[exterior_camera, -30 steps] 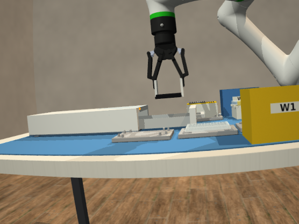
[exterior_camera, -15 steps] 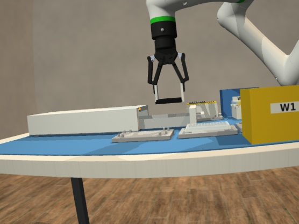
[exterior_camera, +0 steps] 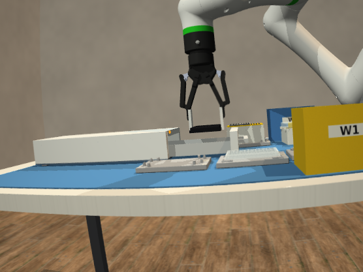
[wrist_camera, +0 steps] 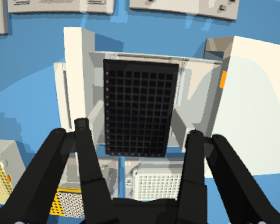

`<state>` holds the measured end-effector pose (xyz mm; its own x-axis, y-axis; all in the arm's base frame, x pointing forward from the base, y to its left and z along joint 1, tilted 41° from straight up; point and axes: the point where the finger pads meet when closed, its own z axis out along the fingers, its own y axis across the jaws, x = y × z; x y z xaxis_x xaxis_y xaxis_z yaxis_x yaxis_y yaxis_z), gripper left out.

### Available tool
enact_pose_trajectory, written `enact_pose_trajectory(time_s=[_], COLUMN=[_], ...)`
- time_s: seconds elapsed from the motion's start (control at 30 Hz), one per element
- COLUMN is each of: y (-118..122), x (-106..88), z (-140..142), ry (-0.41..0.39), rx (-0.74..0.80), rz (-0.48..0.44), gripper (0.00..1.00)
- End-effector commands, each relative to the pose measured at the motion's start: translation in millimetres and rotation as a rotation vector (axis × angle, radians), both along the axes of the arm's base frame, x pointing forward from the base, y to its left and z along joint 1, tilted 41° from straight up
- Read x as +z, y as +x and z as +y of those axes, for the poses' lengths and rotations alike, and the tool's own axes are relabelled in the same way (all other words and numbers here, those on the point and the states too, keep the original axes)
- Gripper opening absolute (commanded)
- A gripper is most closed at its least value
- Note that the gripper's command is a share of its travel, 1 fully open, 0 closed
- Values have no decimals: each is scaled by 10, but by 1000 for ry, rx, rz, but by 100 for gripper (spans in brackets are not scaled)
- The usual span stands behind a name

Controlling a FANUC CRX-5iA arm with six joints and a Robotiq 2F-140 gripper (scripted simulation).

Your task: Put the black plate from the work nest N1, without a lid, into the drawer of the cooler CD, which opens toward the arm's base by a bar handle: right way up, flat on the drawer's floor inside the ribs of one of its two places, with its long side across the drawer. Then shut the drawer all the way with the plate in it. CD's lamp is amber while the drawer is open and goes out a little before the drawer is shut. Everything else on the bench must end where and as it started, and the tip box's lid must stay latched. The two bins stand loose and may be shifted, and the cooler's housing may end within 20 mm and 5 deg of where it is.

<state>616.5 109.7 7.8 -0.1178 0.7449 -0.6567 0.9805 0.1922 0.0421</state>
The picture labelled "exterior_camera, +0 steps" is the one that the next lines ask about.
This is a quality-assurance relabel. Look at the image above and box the blue work mat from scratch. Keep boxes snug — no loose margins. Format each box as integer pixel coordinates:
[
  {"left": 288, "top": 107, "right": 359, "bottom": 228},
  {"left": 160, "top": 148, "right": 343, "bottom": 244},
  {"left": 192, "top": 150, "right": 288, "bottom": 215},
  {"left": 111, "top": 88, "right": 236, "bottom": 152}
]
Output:
[{"left": 0, "top": 140, "right": 363, "bottom": 189}]

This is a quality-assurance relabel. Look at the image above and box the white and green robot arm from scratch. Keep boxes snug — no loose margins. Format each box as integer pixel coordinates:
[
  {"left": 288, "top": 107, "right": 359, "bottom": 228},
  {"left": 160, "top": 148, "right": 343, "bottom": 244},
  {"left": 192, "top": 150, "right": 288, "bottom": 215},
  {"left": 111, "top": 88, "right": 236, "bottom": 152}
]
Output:
[{"left": 178, "top": 0, "right": 363, "bottom": 104}]

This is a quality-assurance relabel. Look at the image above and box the dark blue open bin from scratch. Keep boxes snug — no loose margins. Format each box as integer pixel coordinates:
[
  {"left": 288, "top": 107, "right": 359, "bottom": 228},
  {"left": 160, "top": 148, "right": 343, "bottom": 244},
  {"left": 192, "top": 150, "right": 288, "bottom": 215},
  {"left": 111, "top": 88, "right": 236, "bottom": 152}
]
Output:
[{"left": 266, "top": 106, "right": 312, "bottom": 142}]

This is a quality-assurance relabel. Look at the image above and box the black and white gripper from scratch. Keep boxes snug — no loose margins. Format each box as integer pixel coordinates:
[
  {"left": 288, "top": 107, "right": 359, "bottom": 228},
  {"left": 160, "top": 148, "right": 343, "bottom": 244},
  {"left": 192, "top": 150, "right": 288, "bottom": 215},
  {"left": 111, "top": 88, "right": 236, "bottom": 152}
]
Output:
[{"left": 179, "top": 52, "right": 230, "bottom": 130}]

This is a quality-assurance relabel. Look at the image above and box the yellow open-top bin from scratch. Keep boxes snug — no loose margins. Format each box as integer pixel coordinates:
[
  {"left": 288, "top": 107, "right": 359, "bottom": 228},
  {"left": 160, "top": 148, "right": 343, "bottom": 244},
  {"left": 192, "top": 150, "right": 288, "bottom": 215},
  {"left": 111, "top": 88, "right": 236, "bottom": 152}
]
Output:
[{"left": 291, "top": 103, "right": 363, "bottom": 175}]

